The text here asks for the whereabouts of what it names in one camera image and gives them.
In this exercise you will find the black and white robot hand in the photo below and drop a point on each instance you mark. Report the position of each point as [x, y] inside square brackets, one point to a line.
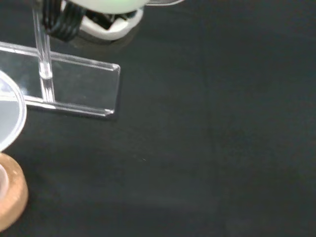
[106, 5]

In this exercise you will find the clear acrylic funnel stand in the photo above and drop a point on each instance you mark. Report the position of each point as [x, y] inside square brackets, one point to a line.
[81, 84]

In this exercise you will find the clear plastic funnel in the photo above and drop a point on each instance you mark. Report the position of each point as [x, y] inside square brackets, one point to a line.
[10, 111]

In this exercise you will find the black bench cloth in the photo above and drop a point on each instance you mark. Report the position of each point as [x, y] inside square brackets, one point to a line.
[209, 135]

